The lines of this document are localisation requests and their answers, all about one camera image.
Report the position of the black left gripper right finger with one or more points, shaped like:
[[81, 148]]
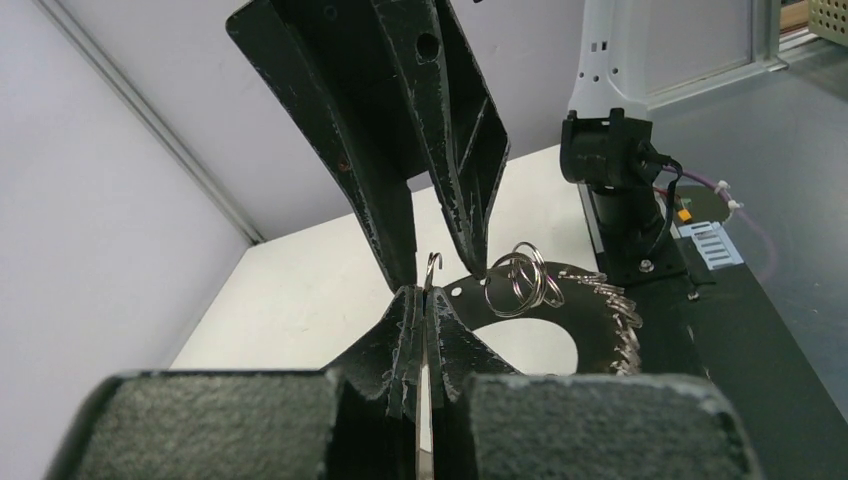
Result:
[[491, 422]]

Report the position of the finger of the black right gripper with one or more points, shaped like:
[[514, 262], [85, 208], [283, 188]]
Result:
[[383, 217], [460, 136]]

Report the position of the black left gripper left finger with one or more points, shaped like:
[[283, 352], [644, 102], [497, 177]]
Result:
[[354, 418]]

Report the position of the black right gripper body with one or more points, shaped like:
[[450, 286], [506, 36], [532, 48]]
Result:
[[345, 95]]

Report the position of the aluminium frame rail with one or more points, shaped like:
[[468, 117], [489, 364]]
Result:
[[160, 129]]

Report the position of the white slotted cable duct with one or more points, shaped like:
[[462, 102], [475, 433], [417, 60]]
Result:
[[713, 244]]

